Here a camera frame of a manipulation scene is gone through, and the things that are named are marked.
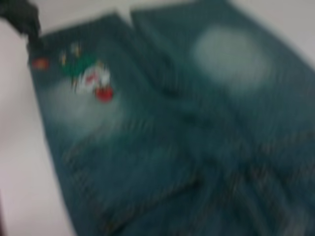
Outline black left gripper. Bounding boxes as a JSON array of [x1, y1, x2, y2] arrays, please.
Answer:
[[0, 0, 43, 51]]

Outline blue denim shorts with print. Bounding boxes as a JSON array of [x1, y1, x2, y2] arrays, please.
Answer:
[[30, 0, 315, 236]]

